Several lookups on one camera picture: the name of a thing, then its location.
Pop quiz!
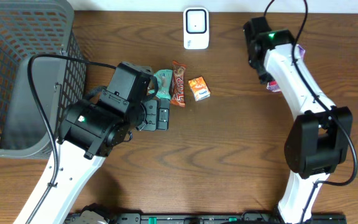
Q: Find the teal snack wrapper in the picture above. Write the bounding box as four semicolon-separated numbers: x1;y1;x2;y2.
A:
154;69;173;100

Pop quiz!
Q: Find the red orange snack bar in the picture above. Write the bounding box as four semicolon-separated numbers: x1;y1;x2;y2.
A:
170;60;186;107

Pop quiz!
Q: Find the small orange snack box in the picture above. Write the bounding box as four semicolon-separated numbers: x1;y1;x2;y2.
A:
188;77;211;101

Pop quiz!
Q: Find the grey plastic basket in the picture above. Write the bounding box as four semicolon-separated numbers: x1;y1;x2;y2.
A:
0;0;86;159

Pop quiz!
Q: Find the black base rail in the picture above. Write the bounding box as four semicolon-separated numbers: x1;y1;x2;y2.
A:
63;211;347;224

